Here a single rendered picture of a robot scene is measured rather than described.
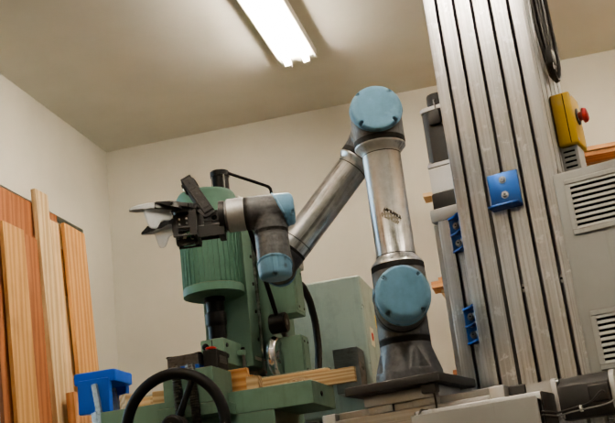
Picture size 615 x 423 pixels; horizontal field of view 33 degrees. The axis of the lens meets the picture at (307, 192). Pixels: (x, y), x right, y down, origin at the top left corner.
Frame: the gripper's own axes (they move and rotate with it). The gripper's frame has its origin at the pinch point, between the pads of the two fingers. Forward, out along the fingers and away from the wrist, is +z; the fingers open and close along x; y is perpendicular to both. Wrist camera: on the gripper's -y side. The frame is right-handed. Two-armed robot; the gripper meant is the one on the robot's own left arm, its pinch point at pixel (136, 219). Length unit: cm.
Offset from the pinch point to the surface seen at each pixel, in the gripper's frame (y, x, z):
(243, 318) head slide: -1, 77, -14
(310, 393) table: 31, 51, -33
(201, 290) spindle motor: -5, 61, -5
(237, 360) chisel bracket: 12, 75, -12
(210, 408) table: 32, 47, -7
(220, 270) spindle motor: -10, 61, -11
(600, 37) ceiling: -180, 233, -188
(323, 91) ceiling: -183, 256, -48
